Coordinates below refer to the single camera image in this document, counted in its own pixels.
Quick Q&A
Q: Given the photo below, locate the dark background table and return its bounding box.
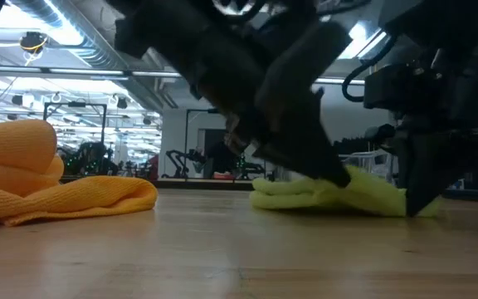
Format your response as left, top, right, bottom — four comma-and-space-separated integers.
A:
155, 177, 253, 191

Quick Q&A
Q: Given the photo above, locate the long ceiling light bar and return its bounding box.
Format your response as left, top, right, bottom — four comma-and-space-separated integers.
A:
0, 64, 367, 86

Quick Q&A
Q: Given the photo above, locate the black ceiling cable reel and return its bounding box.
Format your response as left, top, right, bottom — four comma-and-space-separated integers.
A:
18, 30, 49, 56

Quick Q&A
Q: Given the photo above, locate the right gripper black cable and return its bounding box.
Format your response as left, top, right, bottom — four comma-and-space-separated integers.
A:
341, 31, 398, 104

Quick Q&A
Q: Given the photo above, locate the lime green microfiber towel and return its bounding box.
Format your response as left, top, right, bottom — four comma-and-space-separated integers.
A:
249, 164, 443, 218

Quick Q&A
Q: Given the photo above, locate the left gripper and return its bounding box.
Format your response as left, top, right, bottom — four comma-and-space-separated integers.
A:
114, 0, 353, 188

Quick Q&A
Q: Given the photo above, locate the black background station frame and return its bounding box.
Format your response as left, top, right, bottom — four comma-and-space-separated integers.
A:
41, 101, 109, 145
184, 108, 223, 179

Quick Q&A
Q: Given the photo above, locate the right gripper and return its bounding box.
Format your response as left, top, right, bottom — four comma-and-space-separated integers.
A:
392, 49, 478, 218

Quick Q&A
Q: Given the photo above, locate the dark background robot station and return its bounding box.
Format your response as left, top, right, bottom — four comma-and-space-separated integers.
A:
58, 140, 120, 176

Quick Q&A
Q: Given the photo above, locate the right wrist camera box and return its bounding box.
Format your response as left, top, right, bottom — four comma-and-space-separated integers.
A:
363, 62, 421, 111

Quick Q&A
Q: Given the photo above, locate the orange microfiber towel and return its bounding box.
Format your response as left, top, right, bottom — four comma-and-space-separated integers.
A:
0, 119, 159, 228

